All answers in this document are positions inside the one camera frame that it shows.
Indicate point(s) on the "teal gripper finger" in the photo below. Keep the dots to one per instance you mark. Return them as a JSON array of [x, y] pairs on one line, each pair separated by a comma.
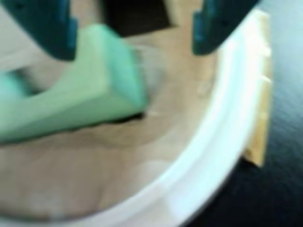
[[213, 26], [42, 26]]

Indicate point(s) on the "light green U shape block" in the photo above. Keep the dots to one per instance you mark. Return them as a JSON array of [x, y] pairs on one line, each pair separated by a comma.
[[82, 94]]

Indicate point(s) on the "pale wooden board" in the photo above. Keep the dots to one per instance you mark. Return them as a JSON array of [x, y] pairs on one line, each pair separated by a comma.
[[260, 99]]

